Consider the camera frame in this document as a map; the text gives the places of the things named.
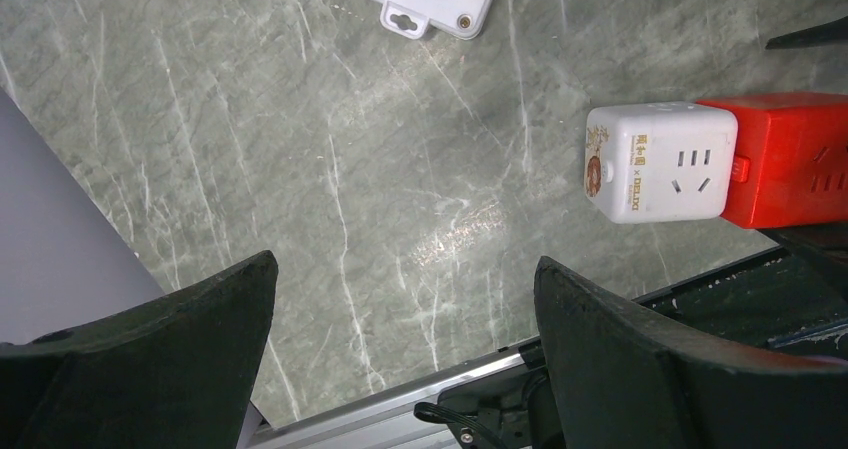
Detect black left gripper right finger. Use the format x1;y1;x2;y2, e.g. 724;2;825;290
534;256;847;448

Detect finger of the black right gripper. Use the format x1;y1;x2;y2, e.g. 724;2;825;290
765;17;848;50

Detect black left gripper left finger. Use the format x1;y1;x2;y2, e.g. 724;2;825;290
1;251;278;448

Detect red cube adapter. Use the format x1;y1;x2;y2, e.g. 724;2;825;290
697;92;847;229

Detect white cube adapter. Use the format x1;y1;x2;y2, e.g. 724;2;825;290
584;101;738;224

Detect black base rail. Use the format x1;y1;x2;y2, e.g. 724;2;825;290
238;223;848;449

